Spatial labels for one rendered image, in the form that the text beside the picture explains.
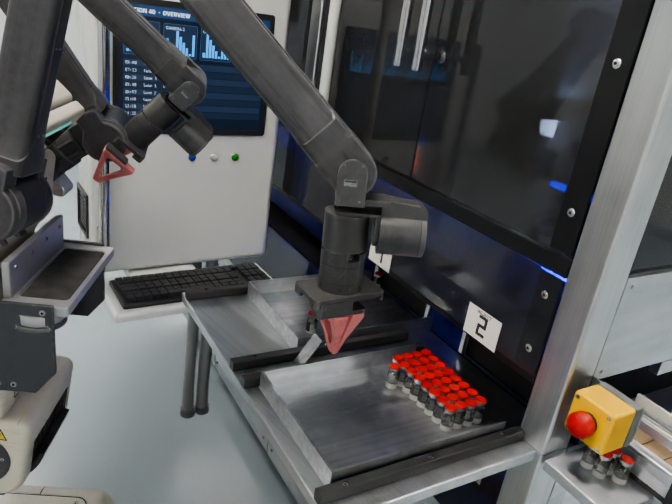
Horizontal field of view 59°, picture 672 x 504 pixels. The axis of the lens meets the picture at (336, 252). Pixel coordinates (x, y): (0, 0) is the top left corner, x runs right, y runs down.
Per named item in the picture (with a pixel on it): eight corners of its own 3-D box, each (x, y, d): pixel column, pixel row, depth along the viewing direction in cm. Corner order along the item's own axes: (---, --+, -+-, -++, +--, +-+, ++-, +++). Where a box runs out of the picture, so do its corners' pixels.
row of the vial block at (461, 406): (404, 371, 117) (409, 351, 115) (464, 428, 103) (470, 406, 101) (395, 373, 116) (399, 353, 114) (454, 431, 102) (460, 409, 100)
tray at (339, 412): (412, 357, 122) (415, 342, 121) (501, 438, 102) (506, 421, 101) (259, 387, 105) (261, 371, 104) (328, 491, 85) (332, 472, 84)
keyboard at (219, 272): (254, 267, 170) (255, 259, 169) (276, 288, 160) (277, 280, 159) (108, 284, 149) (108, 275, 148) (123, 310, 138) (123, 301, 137)
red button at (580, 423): (576, 423, 93) (584, 402, 91) (597, 440, 89) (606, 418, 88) (560, 429, 91) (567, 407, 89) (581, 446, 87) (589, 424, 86)
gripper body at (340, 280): (383, 303, 78) (391, 251, 76) (315, 315, 73) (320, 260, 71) (358, 283, 83) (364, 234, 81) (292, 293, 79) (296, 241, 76)
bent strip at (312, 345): (311, 358, 116) (315, 332, 114) (319, 367, 114) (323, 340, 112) (244, 371, 109) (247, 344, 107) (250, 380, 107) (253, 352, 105)
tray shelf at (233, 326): (358, 279, 159) (359, 273, 159) (563, 449, 105) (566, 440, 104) (181, 299, 135) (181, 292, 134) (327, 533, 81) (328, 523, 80)
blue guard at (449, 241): (191, 121, 251) (193, 77, 244) (535, 376, 100) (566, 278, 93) (190, 121, 251) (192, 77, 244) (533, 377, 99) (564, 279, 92)
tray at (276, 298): (369, 280, 155) (371, 268, 153) (430, 330, 134) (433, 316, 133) (247, 295, 138) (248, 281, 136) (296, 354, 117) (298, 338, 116)
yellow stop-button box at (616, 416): (591, 417, 98) (605, 380, 95) (629, 445, 92) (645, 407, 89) (560, 427, 94) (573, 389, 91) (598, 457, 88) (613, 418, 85)
